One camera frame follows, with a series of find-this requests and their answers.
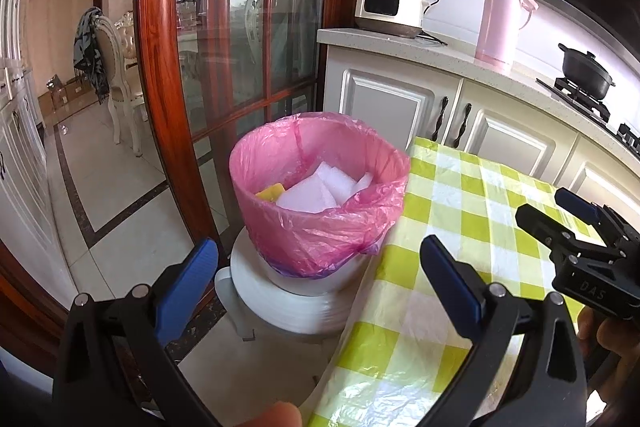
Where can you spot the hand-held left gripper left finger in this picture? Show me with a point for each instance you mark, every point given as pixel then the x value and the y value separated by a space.
pixel 185 292

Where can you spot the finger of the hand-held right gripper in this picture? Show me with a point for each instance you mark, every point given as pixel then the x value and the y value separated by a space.
pixel 537 219
pixel 575 204

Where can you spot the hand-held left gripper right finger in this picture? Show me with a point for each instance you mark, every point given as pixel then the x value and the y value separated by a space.
pixel 450 292

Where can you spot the yellow fruit peel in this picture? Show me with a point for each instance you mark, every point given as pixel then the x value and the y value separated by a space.
pixel 270 193

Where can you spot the trash bin with pink bag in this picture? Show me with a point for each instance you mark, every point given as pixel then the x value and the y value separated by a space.
pixel 320 217

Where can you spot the white tissues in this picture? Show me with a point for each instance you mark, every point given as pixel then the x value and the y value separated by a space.
pixel 307 194

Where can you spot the person's right hand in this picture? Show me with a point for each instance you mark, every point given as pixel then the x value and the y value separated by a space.
pixel 605 347

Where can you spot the person's left hand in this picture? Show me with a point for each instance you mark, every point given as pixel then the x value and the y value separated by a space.
pixel 275 414

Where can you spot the green checkered tablecloth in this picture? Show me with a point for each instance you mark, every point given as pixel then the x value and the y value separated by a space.
pixel 450 202

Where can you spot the black gas stove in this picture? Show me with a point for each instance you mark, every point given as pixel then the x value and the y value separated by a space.
pixel 590 102

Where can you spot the white plastic stool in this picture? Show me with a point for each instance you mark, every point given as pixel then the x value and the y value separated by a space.
pixel 295 307

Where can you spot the black cooking pot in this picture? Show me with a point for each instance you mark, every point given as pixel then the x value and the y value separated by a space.
pixel 585 74

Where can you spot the speckled kitchen countertop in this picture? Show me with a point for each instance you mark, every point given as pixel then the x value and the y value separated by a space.
pixel 425 52

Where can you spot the pink thermos flask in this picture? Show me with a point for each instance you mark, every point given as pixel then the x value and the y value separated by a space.
pixel 500 17

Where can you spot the ornate white dining chair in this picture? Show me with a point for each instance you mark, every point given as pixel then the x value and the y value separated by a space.
pixel 117 72

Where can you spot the wooden glass sliding door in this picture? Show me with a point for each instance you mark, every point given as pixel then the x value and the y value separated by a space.
pixel 150 57

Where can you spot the cardboard box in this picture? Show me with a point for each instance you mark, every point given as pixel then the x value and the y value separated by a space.
pixel 57 89

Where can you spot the dark patterned cloth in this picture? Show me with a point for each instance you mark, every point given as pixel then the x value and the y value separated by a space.
pixel 90 52

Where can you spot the cream rice cooker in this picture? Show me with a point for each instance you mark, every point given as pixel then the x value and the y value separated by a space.
pixel 390 4

